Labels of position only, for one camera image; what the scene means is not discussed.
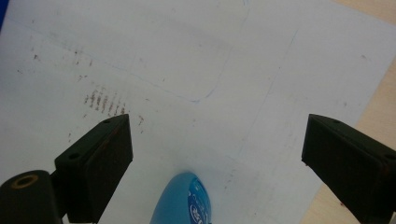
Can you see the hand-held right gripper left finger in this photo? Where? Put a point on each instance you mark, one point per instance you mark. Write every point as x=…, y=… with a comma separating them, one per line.
x=93, y=168

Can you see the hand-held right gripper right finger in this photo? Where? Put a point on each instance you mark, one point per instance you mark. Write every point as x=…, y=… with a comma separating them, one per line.
x=351, y=168

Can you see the blue cardboard box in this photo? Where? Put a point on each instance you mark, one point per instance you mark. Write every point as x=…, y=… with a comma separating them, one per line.
x=2, y=9

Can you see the white paper sheet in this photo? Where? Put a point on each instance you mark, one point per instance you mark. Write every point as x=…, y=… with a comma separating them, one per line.
x=186, y=62

